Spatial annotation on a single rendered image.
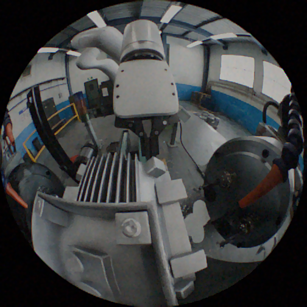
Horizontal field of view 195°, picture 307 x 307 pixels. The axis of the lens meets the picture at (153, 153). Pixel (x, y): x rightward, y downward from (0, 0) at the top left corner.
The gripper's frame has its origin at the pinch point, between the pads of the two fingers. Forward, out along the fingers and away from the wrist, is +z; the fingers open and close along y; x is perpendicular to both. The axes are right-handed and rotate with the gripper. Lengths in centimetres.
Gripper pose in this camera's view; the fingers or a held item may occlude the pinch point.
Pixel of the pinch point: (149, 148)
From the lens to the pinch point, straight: 15.2
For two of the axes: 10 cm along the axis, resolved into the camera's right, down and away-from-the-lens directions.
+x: 1.4, 2.3, -9.6
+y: -9.9, 1.1, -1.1
